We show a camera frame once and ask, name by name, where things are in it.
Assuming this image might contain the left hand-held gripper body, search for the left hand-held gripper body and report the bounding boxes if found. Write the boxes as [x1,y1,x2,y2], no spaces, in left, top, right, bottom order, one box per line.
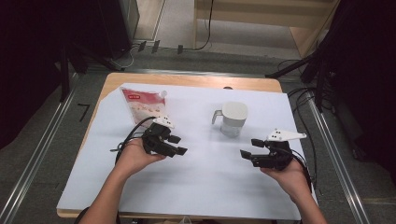
[141,115,176,158]

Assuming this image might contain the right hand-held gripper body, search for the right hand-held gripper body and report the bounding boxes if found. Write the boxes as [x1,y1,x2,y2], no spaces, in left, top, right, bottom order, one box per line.
[250,128,308,172]

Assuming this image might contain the red and white spout pouch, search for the red and white spout pouch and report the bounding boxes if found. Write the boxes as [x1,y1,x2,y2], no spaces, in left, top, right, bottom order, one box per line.
[120,86,169,129]

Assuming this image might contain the white lidded jar with handle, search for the white lidded jar with handle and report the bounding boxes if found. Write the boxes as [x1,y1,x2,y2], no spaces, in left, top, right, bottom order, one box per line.
[211,101,249,138]

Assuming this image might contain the person's left hand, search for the person's left hand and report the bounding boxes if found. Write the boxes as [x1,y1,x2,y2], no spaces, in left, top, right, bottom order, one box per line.
[115,138,168,178]

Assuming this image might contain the person's right hand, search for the person's right hand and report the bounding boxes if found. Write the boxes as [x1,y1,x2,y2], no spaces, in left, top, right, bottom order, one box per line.
[261,159,313,201]

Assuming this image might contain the white paper sheet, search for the white paper sheet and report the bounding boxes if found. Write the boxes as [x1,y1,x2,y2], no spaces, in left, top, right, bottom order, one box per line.
[56,82,318,221]

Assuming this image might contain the wooden table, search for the wooden table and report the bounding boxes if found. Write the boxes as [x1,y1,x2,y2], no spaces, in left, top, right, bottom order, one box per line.
[56,72,300,220]

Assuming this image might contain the black metal stand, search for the black metal stand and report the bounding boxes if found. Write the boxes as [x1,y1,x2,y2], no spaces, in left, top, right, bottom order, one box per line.
[264,29,344,114]
[58,41,125,103]

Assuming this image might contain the black cabinet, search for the black cabinet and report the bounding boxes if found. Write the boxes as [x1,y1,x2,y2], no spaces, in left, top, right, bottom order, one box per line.
[96,0,140,61]

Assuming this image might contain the dark curtain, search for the dark curtain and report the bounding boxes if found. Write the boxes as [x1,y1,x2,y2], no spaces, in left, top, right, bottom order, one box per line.
[323,0,396,188]
[0,0,106,151]

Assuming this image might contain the pale wooden shelf unit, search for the pale wooden shelf unit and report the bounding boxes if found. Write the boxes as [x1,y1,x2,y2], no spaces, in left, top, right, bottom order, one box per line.
[192,0,341,59]

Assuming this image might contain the left hand-held gripper cable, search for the left hand-held gripper cable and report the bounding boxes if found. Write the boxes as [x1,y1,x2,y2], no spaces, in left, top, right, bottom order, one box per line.
[110,116,157,164]

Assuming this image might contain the hand-held gripper cable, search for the hand-held gripper cable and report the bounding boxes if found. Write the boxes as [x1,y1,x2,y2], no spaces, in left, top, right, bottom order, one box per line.
[110,116,157,164]
[290,148,314,191]

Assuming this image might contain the right hand-held gripper cable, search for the right hand-held gripper cable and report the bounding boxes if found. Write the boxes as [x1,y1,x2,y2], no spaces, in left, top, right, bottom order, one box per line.
[290,148,314,191]

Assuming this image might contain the black floor cables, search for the black floor cables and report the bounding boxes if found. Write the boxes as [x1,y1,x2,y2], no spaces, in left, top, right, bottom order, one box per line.
[276,59,336,191]

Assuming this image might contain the metal cross rail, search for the metal cross rail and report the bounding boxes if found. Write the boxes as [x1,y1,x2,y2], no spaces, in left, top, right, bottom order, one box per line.
[87,67,269,78]

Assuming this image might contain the metal floor rail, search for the metal floor rail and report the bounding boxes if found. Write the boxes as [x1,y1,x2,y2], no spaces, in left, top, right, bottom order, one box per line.
[306,91,372,224]
[0,73,79,224]

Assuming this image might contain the white floor cable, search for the white floor cable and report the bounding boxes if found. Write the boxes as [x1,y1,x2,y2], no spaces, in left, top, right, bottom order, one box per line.
[109,45,140,71]

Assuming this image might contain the hanging black cable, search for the hanging black cable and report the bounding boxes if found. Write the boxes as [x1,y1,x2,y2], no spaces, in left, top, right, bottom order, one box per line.
[191,0,216,51]

